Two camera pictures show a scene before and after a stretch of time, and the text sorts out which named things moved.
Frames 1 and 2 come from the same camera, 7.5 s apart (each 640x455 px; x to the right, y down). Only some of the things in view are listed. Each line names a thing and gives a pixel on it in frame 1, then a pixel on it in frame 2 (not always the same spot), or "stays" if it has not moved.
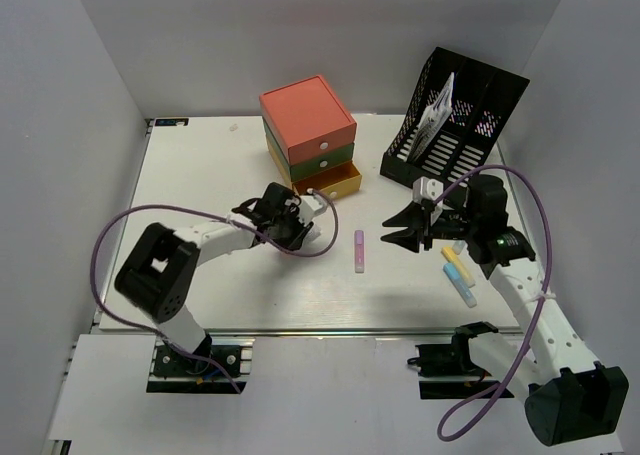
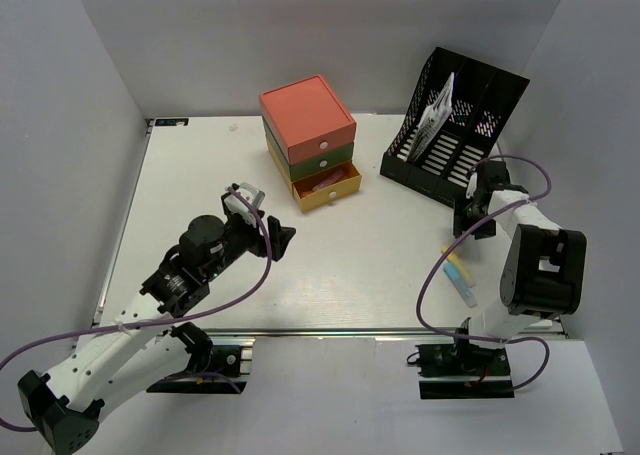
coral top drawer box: x=307 y=119 stays
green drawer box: x=313 y=165 stays
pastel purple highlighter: x=359 y=239 -> x=328 y=181
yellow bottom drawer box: x=333 y=182 stays
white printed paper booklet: x=436 y=114 stays
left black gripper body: x=290 y=230 -> x=241 y=237
